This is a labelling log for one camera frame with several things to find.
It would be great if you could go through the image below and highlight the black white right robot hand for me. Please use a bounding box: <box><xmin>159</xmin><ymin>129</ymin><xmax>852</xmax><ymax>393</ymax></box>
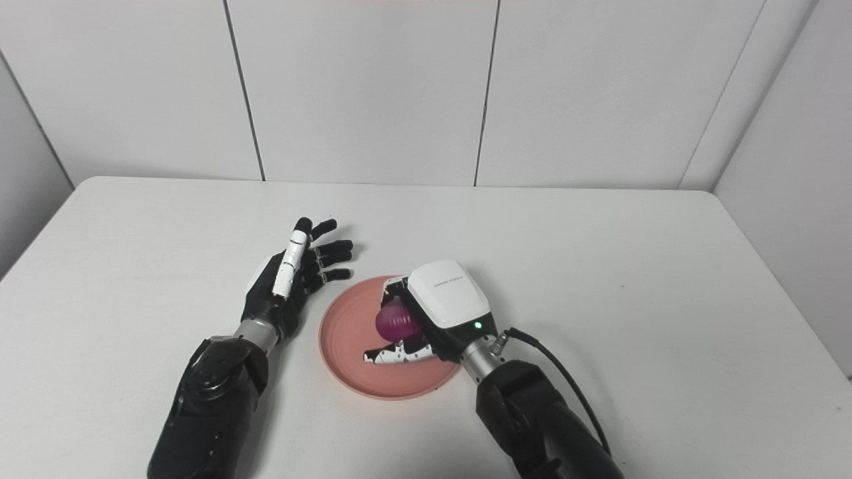
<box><xmin>362</xmin><ymin>259</ymin><xmax>499</xmax><ymax>366</ymax></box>

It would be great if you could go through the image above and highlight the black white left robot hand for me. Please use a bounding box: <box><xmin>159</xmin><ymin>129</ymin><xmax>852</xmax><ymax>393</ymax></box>
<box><xmin>240</xmin><ymin>217</ymin><xmax>355</xmax><ymax>337</ymax></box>

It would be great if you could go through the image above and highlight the purple red onion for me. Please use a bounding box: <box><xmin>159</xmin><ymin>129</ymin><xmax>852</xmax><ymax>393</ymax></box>
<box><xmin>375</xmin><ymin>297</ymin><xmax>424</xmax><ymax>342</ymax></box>

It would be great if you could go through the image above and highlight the pink round plate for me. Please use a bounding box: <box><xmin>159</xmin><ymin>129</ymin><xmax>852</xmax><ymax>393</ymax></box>
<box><xmin>318</xmin><ymin>275</ymin><xmax>465</xmax><ymax>401</ymax></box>

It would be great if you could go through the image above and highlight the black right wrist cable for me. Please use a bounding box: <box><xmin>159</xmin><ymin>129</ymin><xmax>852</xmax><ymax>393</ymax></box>
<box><xmin>502</xmin><ymin>327</ymin><xmax>614</xmax><ymax>457</ymax></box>

